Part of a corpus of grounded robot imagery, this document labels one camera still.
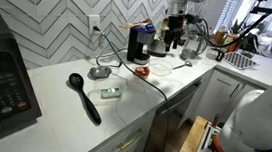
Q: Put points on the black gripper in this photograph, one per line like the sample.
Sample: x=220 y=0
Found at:
x=175 y=24

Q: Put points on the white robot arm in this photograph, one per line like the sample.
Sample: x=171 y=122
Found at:
x=249 y=126

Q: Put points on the metal pot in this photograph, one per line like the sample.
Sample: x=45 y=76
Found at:
x=157 y=49

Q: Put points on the glass pitcher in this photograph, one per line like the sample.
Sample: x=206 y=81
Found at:
x=194 y=46

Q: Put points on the black coffee maker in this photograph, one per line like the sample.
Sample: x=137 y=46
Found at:
x=139 y=36

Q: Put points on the metal spoon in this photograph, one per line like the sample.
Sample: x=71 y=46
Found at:
x=183 y=65

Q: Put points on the small red bowl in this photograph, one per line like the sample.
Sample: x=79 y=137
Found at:
x=142 y=71

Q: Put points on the checkered cloth mat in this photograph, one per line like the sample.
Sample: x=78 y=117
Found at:
x=239 y=61

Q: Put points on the small metal dish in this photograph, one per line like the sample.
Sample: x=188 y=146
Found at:
x=100 y=71

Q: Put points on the clear container with green label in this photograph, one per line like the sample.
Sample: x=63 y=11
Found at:
x=107 y=91

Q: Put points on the black slotted spoon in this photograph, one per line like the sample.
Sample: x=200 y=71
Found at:
x=76 y=81

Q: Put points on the wooden board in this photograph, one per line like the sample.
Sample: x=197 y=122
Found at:
x=193 y=139

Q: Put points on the white wall outlet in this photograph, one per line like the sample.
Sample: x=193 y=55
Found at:
x=94 y=21

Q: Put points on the gold drawer handle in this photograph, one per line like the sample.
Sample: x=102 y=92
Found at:
x=131 y=140

